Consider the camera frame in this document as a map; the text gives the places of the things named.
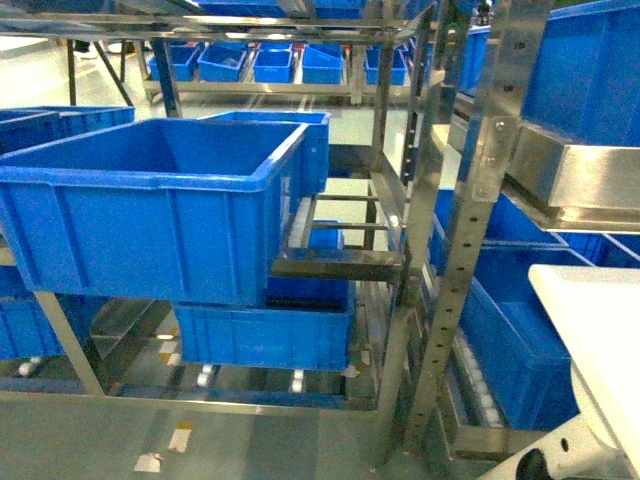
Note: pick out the blue bin lower shelf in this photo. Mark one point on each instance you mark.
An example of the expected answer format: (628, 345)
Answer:
(304, 324)

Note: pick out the blue bin rear left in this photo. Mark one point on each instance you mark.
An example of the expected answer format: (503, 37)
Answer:
(314, 163)

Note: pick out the blue bin front left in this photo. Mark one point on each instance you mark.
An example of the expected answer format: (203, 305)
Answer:
(166, 209)

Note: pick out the white robot body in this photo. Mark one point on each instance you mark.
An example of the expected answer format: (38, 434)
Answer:
(595, 310)

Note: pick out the large blue bin right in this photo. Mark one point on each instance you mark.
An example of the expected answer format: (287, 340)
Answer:
(585, 83)

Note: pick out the steel shelf upright post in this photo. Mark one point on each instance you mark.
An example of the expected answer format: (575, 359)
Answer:
(512, 49)

